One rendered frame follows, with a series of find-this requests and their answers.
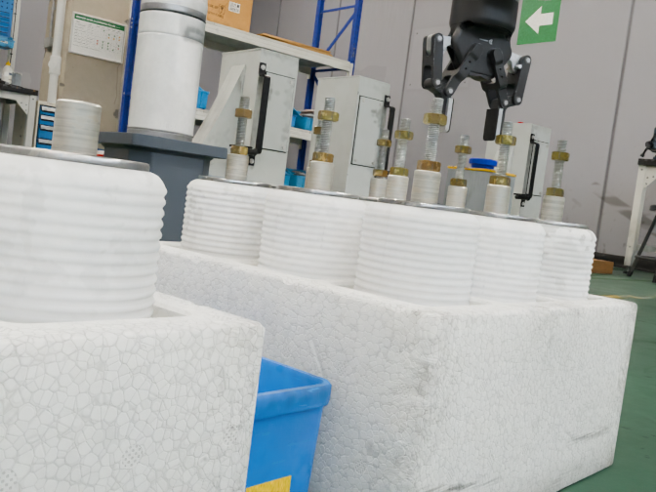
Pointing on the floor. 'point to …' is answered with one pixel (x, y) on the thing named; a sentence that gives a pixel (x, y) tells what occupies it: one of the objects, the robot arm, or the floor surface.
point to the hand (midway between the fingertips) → (468, 125)
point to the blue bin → (285, 428)
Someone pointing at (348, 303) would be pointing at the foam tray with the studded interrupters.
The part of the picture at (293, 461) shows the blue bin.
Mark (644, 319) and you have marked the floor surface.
